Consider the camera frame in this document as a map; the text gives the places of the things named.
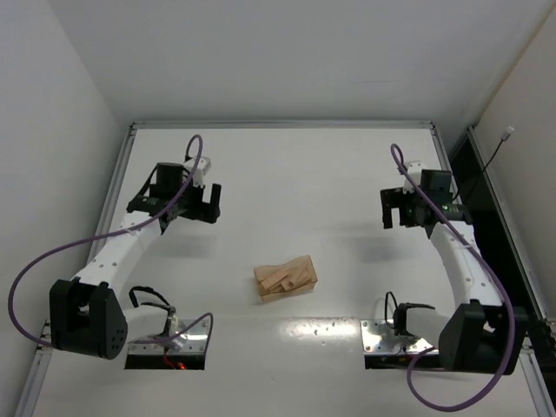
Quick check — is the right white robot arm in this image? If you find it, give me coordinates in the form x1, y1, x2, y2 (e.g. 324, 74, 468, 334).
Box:
380, 162, 528, 374

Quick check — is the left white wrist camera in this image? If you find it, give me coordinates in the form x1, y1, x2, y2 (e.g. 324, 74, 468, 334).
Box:
183, 156, 212, 188

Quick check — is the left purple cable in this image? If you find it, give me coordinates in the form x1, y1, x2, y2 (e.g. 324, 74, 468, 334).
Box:
7, 134, 215, 351

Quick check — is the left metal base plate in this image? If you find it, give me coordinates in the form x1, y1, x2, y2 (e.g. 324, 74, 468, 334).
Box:
128, 318, 211, 355

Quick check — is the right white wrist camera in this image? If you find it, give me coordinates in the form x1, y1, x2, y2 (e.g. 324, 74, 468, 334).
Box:
402, 161, 427, 194

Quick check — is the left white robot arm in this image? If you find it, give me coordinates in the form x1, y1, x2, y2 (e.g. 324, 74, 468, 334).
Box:
50, 156, 222, 360

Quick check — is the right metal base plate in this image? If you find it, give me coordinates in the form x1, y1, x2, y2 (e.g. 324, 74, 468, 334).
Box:
360, 319, 431, 356

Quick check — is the black wall cable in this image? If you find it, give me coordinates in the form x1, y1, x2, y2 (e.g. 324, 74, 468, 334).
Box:
451, 126, 515, 205

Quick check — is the metal base plate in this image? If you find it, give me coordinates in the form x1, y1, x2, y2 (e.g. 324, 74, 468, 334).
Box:
128, 318, 211, 355
360, 319, 431, 356

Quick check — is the transparent orange plastic box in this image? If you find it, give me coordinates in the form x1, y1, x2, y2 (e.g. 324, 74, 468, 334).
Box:
254, 255, 318, 303

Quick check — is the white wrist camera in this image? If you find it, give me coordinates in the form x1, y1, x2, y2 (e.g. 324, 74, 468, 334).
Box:
183, 156, 212, 188
402, 161, 427, 194

